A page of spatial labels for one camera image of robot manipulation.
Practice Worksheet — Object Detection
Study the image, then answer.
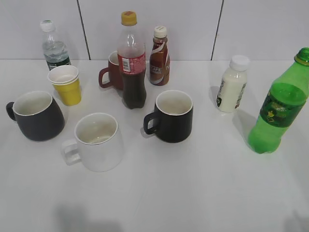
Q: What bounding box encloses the gray mug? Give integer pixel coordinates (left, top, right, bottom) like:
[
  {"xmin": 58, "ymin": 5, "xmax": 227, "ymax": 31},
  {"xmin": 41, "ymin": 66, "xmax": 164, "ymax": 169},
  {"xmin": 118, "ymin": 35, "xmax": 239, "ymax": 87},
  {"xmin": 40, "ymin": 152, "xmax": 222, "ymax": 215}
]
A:
[{"xmin": 6, "ymin": 91, "xmax": 65, "ymax": 142}]

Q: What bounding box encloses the green sprite bottle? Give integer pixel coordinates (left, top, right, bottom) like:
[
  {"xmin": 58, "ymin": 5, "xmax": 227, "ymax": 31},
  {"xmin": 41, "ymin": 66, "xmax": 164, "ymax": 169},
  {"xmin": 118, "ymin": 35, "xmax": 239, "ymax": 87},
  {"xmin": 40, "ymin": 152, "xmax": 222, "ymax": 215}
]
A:
[{"xmin": 247, "ymin": 47, "xmax": 309, "ymax": 154}]

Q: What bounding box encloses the yellow paper cup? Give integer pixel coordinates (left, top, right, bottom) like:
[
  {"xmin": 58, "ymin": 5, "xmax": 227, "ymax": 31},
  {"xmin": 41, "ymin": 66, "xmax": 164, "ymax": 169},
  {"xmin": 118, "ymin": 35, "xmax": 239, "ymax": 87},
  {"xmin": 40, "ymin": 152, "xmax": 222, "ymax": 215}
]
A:
[{"xmin": 52, "ymin": 77, "xmax": 82, "ymax": 106}]

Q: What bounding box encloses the white paper cup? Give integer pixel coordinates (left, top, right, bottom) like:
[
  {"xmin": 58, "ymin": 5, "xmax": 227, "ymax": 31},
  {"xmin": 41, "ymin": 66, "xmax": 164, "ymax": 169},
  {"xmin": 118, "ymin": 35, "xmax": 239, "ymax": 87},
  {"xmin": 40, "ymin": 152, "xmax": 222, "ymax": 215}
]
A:
[{"xmin": 47, "ymin": 65, "xmax": 79, "ymax": 85}]

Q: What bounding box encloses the black mug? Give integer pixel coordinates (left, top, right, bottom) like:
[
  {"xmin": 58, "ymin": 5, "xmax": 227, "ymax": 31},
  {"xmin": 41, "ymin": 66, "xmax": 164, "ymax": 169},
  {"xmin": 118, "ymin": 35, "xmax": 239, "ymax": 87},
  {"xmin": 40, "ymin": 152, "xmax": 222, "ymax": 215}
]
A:
[{"xmin": 143, "ymin": 90, "xmax": 194, "ymax": 143}]

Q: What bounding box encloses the brown coffee drink bottle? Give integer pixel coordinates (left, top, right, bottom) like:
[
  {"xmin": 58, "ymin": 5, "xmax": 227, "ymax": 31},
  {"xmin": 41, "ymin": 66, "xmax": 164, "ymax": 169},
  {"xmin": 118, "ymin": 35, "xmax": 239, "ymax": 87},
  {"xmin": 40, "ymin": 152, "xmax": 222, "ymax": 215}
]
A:
[{"xmin": 149, "ymin": 26, "xmax": 170, "ymax": 86}]

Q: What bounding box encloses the dark red mug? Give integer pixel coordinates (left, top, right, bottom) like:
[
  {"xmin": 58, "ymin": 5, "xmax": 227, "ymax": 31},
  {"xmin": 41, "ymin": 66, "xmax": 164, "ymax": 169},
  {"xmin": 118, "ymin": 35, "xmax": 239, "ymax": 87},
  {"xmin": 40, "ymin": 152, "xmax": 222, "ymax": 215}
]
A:
[{"xmin": 98, "ymin": 51, "xmax": 124, "ymax": 90}]

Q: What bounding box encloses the white mug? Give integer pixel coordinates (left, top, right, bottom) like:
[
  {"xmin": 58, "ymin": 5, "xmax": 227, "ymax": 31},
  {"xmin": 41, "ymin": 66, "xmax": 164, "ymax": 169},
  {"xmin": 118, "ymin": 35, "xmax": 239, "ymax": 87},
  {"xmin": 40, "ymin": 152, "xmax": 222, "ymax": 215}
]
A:
[{"xmin": 61, "ymin": 113, "xmax": 125, "ymax": 172}]

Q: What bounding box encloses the cola bottle yellow cap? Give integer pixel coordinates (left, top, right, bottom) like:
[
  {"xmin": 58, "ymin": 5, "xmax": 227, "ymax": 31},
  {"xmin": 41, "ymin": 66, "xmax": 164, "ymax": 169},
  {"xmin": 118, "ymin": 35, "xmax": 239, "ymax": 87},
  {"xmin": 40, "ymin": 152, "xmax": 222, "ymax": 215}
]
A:
[{"xmin": 117, "ymin": 11, "xmax": 146, "ymax": 109}]

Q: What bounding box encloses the white milk bottle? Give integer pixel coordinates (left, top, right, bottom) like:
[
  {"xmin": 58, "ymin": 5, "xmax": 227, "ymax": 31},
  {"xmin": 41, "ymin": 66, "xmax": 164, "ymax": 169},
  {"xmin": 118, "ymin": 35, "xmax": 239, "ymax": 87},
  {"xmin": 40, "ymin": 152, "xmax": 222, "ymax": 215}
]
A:
[{"xmin": 216, "ymin": 55, "xmax": 250, "ymax": 113}]

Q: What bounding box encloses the clear water bottle green label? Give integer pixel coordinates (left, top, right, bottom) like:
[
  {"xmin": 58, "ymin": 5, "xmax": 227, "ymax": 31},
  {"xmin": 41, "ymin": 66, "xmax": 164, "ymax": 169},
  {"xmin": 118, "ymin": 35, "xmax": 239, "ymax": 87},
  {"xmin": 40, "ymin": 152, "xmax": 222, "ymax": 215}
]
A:
[{"xmin": 40, "ymin": 20, "xmax": 71, "ymax": 70}]

